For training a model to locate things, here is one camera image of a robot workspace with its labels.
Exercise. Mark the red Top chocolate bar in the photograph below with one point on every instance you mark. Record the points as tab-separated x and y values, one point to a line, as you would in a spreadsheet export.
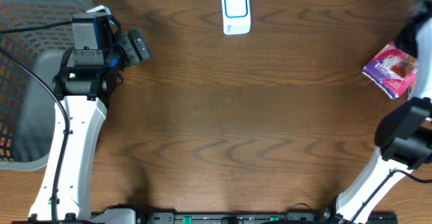
403	68

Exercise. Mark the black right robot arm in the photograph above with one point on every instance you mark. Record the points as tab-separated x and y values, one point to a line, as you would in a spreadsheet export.
402	143

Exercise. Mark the red blue noodle packet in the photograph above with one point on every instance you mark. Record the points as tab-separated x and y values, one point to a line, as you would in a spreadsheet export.
378	69

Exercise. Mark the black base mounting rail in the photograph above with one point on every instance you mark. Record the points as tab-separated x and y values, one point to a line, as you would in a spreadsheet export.
126	215

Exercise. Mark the grey plastic mesh basket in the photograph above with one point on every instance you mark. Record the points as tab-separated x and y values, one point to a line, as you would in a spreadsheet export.
39	34

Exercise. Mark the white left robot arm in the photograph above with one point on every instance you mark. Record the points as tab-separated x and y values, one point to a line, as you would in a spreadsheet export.
88	74

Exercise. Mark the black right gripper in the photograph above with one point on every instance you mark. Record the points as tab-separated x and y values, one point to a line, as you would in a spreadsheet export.
405	42

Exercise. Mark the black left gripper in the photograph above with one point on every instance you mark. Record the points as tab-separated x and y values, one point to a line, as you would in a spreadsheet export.
133	46

